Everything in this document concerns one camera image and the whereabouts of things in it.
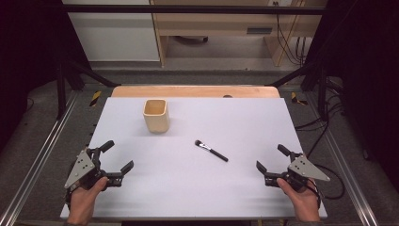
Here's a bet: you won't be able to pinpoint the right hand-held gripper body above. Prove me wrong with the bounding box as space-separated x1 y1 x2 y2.
264 152 331 192

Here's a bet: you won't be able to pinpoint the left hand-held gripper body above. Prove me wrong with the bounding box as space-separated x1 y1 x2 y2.
64 147 123 190

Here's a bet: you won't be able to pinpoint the black makeup brush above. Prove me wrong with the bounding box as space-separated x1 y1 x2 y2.
194 139 230 163

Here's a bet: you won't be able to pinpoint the beige wooden cup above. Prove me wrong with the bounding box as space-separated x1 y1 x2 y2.
142 99 171 135

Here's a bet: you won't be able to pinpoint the person's right hand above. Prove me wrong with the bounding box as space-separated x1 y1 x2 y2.
276 177 321 222

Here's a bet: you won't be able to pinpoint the person's left hand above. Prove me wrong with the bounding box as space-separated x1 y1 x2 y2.
67 176 109 221

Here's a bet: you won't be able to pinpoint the yellow black tape marker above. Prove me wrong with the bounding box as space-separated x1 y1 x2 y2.
88 89 104 108
290 91 309 106

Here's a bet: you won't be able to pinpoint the white table board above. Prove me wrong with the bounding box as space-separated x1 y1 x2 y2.
59 96 328 220

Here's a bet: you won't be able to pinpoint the black metal stand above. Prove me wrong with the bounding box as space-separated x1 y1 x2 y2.
56 58 122 121
266 61 331 122

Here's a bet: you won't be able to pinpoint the wooden table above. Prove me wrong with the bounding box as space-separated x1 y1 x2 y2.
111 85 281 99

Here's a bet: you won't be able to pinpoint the white cabinet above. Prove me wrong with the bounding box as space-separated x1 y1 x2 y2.
61 0 161 62

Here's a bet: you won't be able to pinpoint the black curtain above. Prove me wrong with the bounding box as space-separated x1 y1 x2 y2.
0 0 92 153
304 0 399 191

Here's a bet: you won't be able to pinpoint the light wooden desk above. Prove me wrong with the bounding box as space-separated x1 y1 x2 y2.
150 0 327 68

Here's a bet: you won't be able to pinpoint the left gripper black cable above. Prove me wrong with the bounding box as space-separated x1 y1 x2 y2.
63 187 73 212

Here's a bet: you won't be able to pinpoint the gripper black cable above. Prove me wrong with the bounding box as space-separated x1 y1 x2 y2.
63 187 73 212
309 163 346 201

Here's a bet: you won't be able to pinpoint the black floor cables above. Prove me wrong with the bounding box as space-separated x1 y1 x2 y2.
294 77 345 159

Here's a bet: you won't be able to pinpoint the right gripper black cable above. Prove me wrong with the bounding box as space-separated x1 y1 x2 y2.
309 163 346 201

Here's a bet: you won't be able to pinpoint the aluminium floor rail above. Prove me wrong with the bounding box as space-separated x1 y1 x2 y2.
0 90 80 226
305 90 381 226

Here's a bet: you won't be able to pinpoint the hanging black cables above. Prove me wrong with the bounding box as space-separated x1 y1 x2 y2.
272 1 308 68

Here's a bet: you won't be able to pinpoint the black horizontal frame bar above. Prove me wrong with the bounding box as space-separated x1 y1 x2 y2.
61 4 327 16

